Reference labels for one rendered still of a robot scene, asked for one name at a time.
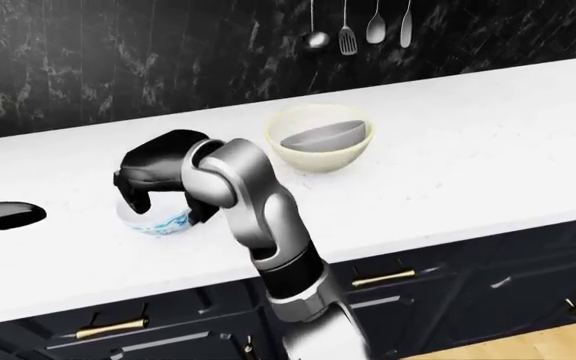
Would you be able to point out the small white blue-patterned bowl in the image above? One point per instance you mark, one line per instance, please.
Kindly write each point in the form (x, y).
(165, 219)

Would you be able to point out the hanging steel slotted spatula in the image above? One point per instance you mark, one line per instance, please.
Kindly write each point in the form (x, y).
(348, 40)

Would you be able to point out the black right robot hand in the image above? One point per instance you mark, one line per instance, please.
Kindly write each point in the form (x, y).
(155, 161)

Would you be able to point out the hanging steel ladle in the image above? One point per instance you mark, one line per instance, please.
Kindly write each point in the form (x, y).
(316, 39)

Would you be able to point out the small brass cabinet knob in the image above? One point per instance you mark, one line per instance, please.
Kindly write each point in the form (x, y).
(249, 343)

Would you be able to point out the hanging steel narrow spoon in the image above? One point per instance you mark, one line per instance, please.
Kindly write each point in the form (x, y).
(405, 32)

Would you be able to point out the large cream bowl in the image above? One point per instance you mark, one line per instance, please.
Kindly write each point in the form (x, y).
(325, 159)

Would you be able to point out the medium grey bowl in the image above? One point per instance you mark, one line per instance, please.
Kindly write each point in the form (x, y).
(325, 137)

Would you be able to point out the dark navy kitchen cabinet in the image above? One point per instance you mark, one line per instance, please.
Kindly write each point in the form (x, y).
(468, 285)

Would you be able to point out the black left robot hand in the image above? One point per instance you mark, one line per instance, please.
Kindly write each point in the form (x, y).
(3, 215)

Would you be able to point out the hanging steel wide spoon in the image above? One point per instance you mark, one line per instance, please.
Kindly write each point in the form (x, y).
(375, 32)

